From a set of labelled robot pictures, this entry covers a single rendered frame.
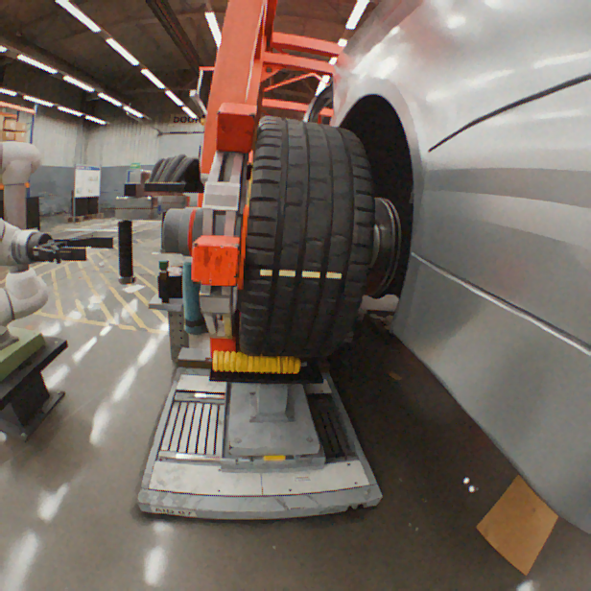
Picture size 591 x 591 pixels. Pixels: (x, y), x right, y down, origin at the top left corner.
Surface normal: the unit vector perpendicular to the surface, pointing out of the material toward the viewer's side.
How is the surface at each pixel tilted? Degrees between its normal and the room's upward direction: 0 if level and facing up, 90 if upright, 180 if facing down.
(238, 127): 125
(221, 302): 90
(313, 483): 0
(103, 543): 0
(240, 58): 90
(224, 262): 90
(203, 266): 90
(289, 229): 79
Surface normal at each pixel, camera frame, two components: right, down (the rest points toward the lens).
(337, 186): 0.18, -0.10
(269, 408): 0.15, 0.35
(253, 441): 0.12, -0.94
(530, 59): -0.98, -0.06
